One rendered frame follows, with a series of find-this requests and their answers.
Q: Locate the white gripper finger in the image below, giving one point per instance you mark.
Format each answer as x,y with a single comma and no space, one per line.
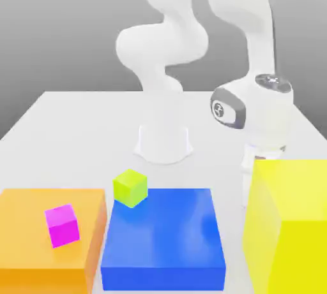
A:
246,189

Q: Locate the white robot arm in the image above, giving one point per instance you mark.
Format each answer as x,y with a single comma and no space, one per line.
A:
163,44

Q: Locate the large yellow box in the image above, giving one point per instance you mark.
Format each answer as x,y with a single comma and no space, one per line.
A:
293,222

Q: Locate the small lime green cube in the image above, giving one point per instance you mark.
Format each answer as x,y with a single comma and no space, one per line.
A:
130,188

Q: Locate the large orange box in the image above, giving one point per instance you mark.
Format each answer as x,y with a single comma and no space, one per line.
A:
28,248

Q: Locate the large blue box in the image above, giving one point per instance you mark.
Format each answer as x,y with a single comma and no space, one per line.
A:
163,238

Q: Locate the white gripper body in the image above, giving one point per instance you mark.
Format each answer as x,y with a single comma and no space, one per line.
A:
247,162

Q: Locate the small magenta cube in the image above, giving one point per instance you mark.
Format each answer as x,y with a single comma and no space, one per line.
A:
62,226

